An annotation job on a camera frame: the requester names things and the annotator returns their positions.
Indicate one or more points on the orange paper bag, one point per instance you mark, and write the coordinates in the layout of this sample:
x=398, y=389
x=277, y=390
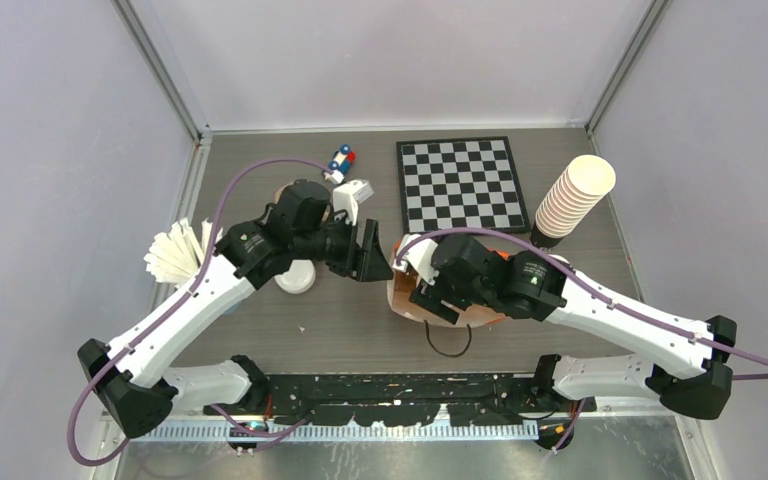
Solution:
x=403, y=284

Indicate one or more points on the black white checkerboard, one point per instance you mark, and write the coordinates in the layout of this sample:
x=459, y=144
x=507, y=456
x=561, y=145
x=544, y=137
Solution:
x=468, y=182

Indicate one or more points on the blue white toy figure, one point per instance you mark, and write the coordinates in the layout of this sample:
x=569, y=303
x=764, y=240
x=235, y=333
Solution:
x=338, y=168

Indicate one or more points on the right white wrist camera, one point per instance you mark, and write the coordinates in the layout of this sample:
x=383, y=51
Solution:
x=416, y=259

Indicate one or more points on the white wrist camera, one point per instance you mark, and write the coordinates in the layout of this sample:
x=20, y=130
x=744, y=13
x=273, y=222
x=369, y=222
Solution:
x=347, y=198
x=416, y=259

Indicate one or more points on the stack of white paper cups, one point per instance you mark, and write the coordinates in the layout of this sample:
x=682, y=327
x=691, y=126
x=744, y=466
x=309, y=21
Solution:
x=585, y=181

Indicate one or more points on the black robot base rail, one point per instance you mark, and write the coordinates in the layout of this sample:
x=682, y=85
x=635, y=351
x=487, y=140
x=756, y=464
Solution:
x=399, y=400

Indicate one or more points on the brown pulp cup carrier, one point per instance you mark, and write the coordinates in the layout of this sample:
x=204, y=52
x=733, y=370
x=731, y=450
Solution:
x=280, y=192

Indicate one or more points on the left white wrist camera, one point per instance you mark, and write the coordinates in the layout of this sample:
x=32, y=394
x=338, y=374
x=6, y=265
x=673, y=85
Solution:
x=347, y=198

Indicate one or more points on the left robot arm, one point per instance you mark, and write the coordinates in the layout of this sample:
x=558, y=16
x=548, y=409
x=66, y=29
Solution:
x=136, y=381

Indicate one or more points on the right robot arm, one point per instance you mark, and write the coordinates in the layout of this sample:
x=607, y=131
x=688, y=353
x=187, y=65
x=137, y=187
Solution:
x=677, y=361

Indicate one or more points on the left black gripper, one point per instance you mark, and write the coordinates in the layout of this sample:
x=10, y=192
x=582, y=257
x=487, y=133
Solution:
x=372, y=263

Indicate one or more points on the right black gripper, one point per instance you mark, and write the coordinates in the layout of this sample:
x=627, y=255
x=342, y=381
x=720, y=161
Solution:
x=436, y=304

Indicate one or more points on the white plastic cup lid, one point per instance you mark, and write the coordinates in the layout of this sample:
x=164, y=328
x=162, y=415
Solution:
x=561, y=260

